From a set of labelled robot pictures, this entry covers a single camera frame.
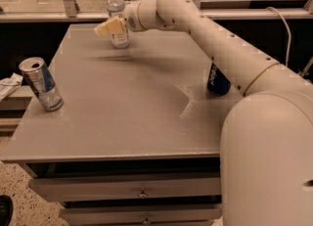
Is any black shoe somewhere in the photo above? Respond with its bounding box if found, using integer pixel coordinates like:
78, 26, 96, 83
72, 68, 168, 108
0, 195, 13, 226

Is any grey drawer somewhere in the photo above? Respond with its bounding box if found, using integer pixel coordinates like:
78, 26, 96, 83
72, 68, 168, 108
28, 173, 221, 202
60, 204, 222, 226

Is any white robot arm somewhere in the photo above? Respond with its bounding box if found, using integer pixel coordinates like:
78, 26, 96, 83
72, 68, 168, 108
136, 0, 313, 226

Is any white crumpled packet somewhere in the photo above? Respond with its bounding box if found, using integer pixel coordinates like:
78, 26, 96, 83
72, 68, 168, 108
0, 73, 23, 102

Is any clear blue-label plastic bottle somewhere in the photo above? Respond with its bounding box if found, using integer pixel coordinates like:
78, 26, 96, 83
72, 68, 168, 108
106, 0, 129, 48

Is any lower grey drawer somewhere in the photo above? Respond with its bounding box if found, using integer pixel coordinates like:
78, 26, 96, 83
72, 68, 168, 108
60, 204, 222, 226

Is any metal railing frame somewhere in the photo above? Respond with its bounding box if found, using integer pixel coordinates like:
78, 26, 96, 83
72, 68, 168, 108
0, 0, 313, 24

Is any blue Pepsi can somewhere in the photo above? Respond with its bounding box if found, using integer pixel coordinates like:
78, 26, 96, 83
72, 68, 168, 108
207, 64, 231, 96

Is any silver blue energy drink can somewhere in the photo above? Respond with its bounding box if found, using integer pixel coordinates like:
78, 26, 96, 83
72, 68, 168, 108
19, 57, 63, 112

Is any grey drawer cabinet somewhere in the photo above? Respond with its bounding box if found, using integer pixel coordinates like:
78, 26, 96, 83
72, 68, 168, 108
0, 23, 244, 226

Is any upper grey drawer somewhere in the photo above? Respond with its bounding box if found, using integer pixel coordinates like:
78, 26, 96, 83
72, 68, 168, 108
28, 173, 221, 202

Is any white cable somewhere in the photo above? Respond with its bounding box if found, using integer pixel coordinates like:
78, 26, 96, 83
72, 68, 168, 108
265, 6, 292, 68

